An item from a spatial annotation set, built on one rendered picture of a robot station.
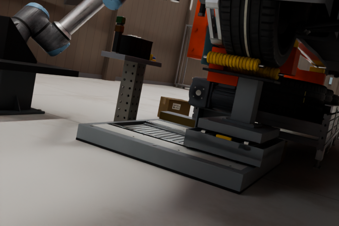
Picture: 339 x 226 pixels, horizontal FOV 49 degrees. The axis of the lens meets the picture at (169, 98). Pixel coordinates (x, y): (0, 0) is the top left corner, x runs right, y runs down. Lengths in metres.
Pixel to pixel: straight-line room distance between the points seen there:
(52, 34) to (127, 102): 0.62
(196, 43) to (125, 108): 0.63
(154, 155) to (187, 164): 0.16
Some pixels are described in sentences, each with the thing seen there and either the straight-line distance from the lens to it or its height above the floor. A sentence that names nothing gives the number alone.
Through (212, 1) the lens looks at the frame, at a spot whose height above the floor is 0.74.
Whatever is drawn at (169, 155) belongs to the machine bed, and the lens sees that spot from 1.56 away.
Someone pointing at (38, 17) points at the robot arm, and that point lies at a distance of 2.41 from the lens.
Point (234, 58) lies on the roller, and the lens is 1.72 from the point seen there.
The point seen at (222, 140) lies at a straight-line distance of 1.62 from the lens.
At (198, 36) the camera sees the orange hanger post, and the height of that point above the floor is 0.66.
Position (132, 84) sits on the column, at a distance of 2.28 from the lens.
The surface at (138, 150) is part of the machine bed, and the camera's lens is 1.63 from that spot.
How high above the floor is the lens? 0.42
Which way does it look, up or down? 5 degrees down
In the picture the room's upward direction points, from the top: 11 degrees clockwise
